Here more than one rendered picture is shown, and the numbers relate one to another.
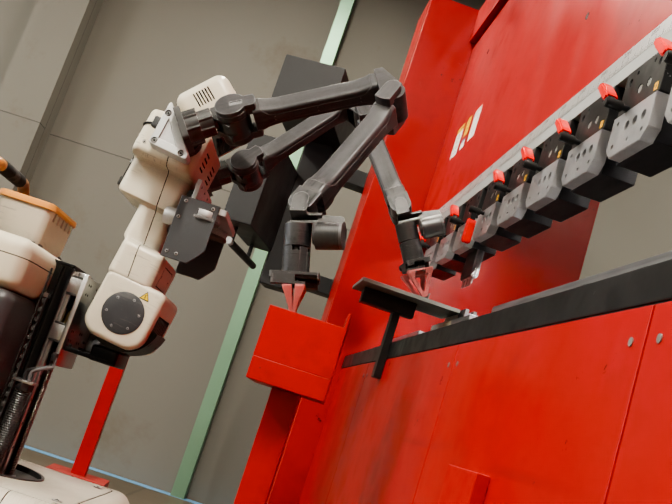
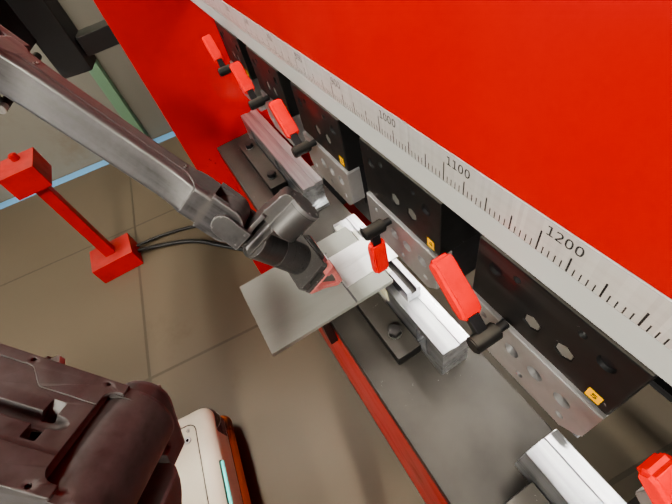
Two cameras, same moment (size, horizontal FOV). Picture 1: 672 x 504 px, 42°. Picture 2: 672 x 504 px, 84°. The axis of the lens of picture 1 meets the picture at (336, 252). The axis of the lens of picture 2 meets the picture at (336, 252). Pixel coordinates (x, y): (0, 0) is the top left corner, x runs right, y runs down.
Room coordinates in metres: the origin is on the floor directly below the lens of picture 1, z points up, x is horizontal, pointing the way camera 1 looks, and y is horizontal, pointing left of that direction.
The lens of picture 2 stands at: (1.85, -0.18, 1.60)
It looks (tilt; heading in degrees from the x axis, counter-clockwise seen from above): 50 degrees down; 348
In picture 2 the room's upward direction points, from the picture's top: 18 degrees counter-clockwise
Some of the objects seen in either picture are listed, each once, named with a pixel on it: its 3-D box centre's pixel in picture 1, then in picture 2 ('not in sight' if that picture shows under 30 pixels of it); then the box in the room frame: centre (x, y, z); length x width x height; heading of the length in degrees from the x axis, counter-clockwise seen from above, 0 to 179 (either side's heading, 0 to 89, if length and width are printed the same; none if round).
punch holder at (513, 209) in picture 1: (531, 193); (562, 320); (1.94, -0.38, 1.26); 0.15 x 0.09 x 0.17; 4
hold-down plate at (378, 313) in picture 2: not in sight; (368, 302); (2.27, -0.30, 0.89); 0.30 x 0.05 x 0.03; 4
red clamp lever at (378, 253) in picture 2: (472, 225); (380, 247); (2.15, -0.30, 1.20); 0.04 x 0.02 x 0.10; 94
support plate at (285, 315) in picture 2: (404, 298); (313, 284); (2.30, -0.21, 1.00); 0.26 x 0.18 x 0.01; 94
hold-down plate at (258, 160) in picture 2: not in sight; (262, 165); (2.91, -0.26, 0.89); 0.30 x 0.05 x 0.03; 4
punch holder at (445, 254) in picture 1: (461, 238); (292, 92); (2.54, -0.34, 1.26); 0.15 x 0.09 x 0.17; 4
